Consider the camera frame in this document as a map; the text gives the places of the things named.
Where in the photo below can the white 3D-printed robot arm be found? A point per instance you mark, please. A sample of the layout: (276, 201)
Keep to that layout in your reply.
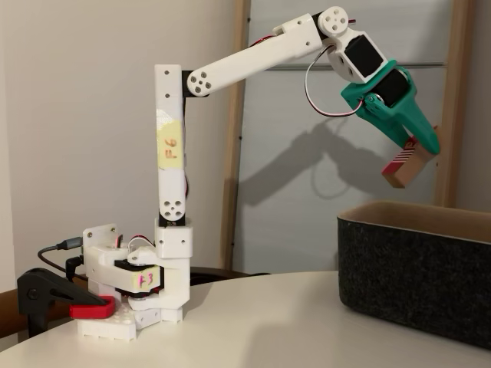
(169, 115)

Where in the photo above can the wood framed frosted panel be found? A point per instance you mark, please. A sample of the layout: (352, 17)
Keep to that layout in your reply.
(337, 172)

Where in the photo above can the dark grey felt bin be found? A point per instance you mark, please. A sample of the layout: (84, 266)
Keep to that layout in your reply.
(403, 276)

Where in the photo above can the dark curved chair back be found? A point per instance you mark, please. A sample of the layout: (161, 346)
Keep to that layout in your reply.
(222, 273)

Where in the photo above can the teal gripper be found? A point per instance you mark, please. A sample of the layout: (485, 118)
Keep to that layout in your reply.
(407, 103)

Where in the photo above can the black and red clamp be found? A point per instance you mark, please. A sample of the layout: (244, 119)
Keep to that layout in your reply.
(34, 291)

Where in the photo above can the red striped wooden block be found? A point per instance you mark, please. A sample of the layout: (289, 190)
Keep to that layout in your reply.
(408, 168)

